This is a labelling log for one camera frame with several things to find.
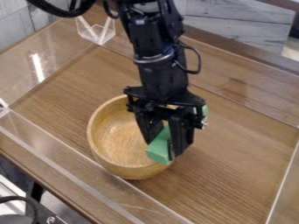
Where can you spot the black metal table leg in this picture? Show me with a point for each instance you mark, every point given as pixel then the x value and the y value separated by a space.
pixel 35 191

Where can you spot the clear acrylic corner bracket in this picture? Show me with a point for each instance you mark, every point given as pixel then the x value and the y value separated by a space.
pixel 95 33

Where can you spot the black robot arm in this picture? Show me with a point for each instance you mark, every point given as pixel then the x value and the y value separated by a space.
pixel 154 27

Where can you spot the green rectangular block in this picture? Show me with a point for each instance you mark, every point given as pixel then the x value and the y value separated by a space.
pixel 156 149

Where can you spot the brown wooden bowl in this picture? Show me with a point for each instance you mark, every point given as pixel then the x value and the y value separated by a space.
pixel 116 142

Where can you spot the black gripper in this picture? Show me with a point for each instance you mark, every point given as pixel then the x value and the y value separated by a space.
pixel 152 111

